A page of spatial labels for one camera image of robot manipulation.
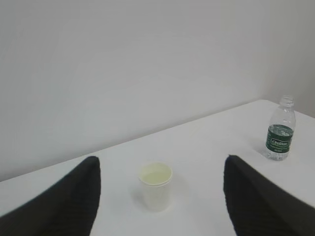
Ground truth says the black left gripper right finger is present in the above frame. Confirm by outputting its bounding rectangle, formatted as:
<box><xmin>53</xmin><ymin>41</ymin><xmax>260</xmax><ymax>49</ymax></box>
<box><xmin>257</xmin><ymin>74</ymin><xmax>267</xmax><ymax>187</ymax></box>
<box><xmin>223</xmin><ymin>155</ymin><xmax>315</xmax><ymax>236</ymax></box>

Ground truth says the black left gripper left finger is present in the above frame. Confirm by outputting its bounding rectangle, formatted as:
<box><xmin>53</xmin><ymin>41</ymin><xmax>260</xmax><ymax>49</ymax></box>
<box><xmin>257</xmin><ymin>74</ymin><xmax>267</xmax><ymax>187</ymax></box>
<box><xmin>0</xmin><ymin>156</ymin><xmax>101</xmax><ymax>236</ymax></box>

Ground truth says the white paper cup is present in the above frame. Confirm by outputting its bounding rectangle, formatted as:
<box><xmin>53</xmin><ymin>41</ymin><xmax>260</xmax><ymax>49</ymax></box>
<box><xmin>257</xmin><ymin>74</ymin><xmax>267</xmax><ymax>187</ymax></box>
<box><xmin>138</xmin><ymin>162</ymin><xmax>173</xmax><ymax>212</ymax></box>

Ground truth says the clear green-label water bottle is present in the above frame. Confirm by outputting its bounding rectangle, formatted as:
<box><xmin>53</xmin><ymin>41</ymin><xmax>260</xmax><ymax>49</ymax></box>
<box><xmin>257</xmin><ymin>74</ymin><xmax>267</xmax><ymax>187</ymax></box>
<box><xmin>265</xmin><ymin>95</ymin><xmax>296</xmax><ymax>161</ymax></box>

